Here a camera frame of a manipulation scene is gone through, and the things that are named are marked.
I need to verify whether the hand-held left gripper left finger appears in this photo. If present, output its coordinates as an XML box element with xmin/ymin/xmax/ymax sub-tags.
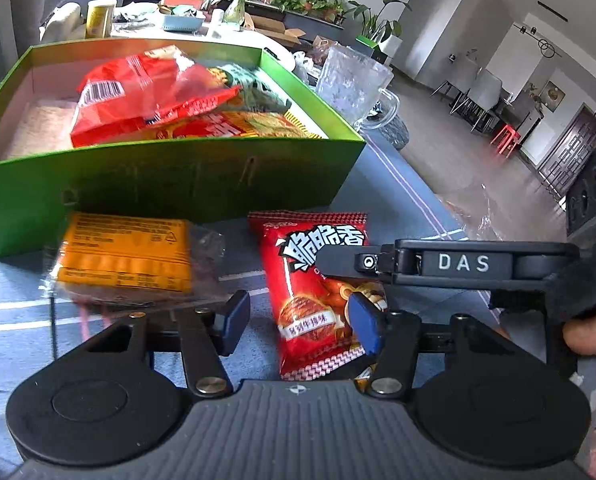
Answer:
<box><xmin>80</xmin><ymin>290</ymin><xmax>253</xmax><ymax>400</ymax></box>

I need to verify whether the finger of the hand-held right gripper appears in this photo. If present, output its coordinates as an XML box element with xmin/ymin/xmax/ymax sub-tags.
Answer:
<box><xmin>317</xmin><ymin>244</ymin><xmax>397</xmax><ymax>286</ymax></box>

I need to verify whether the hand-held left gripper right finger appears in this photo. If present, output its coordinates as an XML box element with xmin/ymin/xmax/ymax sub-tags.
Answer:
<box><xmin>347</xmin><ymin>291</ymin><xmax>508</xmax><ymax>401</ymax></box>

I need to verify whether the small red snack packet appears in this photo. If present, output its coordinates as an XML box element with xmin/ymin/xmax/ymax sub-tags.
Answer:
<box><xmin>248</xmin><ymin>211</ymin><xmax>389</xmax><ymax>382</ymax></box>

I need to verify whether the orange label clear snack packet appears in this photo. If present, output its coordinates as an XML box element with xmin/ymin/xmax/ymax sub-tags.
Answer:
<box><xmin>40</xmin><ymin>211</ymin><xmax>226</xmax><ymax>308</ymax></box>

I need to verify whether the green cardboard box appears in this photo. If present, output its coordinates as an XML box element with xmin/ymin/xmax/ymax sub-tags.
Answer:
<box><xmin>0</xmin><ymin>42</ymin><xmax>366</xmax><ymax>259</ymax></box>

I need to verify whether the red and yellow snack packet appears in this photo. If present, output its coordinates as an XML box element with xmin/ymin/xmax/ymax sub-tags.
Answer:
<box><xmin>143</xmin><ymin>110</ymin><xmax>329</xmax><ymax>141</ymax></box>

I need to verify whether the green snack packet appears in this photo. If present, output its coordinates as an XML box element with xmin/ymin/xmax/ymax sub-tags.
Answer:
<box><xmin>210</xmin><ymin>62</ymin><xmax>291</xmax><ymax>116</ymax></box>

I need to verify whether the large red snack bag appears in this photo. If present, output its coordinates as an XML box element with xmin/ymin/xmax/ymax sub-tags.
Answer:
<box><xmin>70</xmin><ymin>55</ymin><xmax>241</xmax><ymax>148</ymax></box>

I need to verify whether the clear bread packet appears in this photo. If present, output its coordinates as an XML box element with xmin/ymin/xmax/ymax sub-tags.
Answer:
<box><xmin>0</xmin><ymin>100</ymin><xmax>79</xmax><ymax>161</ymax></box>

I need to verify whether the person's right hand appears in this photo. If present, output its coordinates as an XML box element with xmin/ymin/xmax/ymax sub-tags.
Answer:
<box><xmin>562</xmin><ymin>310</ymin><xmax>596</xmax><ymax>376</ymax></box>

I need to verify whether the clear plastic wrap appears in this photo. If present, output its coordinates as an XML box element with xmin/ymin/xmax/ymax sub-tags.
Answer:
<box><xmin>443</xmin><ymin>180</ymin><xmax>563</xmax><ymax>248</ymax></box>

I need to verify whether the dark wooden door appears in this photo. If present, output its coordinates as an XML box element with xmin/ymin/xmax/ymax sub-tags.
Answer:
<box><xmin>538</xmin><ymin>105</ymin><xmax>596</xmax><ymax>206</ymax></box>

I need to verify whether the red stool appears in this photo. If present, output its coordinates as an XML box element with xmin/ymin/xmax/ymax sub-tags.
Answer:
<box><xmin>490</xmin><ymin>125</ymin><xmax>521</xmax><ymax>158</ymax></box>

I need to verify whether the dark marble side table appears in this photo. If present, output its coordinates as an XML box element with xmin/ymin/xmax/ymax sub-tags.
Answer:
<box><xmin>373</xmin><ymin>105</ymin><xmax>411</xmax><ymax>151</ymax></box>

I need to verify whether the white dining chair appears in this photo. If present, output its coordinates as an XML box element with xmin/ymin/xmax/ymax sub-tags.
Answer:
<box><xmin>465</xmin><ymin>67</ymin><xmax>508</xmax><ymax>131</ymax></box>
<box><xmin>430</xmin><ymin>55</ymin><xmax>481</xmax><ymax>108</ymax></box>

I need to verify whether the clear glass mug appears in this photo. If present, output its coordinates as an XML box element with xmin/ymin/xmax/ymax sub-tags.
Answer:
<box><xmin>315</xmin><ymin>46</ymin><xmax>401</xmax><ymax>131</ymax></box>

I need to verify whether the white plastic bag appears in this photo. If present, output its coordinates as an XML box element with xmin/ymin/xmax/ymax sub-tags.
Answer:
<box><xmin>293</xmin><ymin>50</ymin><xmax>323</xmax><ymax>81</ymax></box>

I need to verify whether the orange paper bag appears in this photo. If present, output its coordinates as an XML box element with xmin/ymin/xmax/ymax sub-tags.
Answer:
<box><xmin>310</xmin><ymin>35</ymin><xmax>339</xmax><ymax>61</ymax></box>

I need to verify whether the large-leaf plant in white pot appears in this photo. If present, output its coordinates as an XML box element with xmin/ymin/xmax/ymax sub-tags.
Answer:
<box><xmin>348</xmin><ymin>0</ymin><xmax>413</xmax><ymax>58</ymax></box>

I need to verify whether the open cardboard box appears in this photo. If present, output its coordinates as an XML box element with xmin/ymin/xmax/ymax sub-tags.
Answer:
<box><xmin>243</xmin><ymin>12</ymin><xmax>306</xmax><ymax>46</ymax></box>

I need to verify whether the round white table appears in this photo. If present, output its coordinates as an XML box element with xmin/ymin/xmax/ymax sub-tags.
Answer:
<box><xmin>43</xmin><ymin>2</ymin><xmax>296</xmax><ymax>68</ymax></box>

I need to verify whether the blue plastic basket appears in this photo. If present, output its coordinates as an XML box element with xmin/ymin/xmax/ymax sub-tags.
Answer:
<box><xmin>162</xmin><ymin>2</ymin><xmax>206</xmax><ymax>32</ymax></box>

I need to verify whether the yellow can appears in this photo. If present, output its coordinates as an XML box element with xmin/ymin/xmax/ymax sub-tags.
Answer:
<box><xmin>85</xmin><ymin>0</ymin><xmax>117</xmax><ymax>39</ymax></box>

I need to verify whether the white cushion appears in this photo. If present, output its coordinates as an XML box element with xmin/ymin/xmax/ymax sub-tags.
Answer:
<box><xmin>43</xmin><ymin>2</ymin><xmax>81</xmax><ymax>43</ymax></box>

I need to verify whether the framed wall picture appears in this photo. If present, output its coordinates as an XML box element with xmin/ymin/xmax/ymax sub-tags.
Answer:
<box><xmin>540</xmin><ymin>82</ymin><xmax>566</xmax><ymax>111</ymax></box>

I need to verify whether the black wall lamp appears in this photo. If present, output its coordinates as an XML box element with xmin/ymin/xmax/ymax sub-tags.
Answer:
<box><xmin>512</xmin><ymin>22</ymin><xmax>563</xmax><ymax>58</ymax></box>

